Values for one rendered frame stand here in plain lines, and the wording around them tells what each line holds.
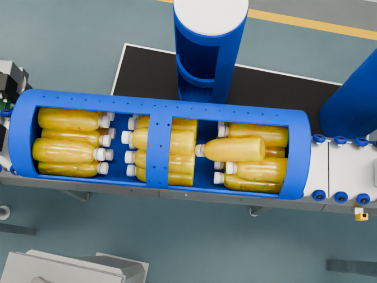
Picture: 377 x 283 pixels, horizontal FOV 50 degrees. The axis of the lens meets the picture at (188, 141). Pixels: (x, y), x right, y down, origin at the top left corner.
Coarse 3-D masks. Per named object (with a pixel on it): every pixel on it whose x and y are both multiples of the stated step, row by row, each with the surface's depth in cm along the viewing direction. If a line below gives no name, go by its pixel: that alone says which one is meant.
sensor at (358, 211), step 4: (356, 208) 143; (360, 208) 143; (356, 212) 143; (360, 212) 143; (356, 216) 142; (360, 216) 138; (364, 216) 138; (356, 220) 142; (360, 220) 141; (364, 220) 140
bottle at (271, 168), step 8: (264, 160) 123; (272, 160) 123; (280, 160) 123; (240, 168) 123; (248, 168) 122; (256, 168) 122; (264, 168) 122; (272, 168) 122; (280, 168) 122; (240, 176) 124; (248, 176) 123; (256, 176) 123; (264, 176) 123; (272, 176) 123; (280, 176) 123
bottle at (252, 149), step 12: (204, 144) 129; (216, 144) 123; (228, 144) 121; (240, 144) 119; (252, 144) 117; (264, 144) 121; (204, 156) 129; (216, 156) 123; (228, 156) 121; (240, 156) 120; (252, 156) 118; (264, 156) 121
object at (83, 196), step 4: (64, 192) 200; (68, 192) 199; (72, 192) 202; (76, 192) 209; (80, 192) 216; (84, 192) 224; (72, 196) 214; (76, 196) 213; (80, 196) 217; (84, 196) 225; (88, 196) 233; (84, 200) 233
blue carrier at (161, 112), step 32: (32, 96) 122; (64, 96) 123; (96, 96) 125; (32, 128) 131; (160, 128) 116; (288, 128) 118; (32, 160) 133; (160, 160) 116; (288, 160) 115; (224, 192) 124; (288, 192) 120
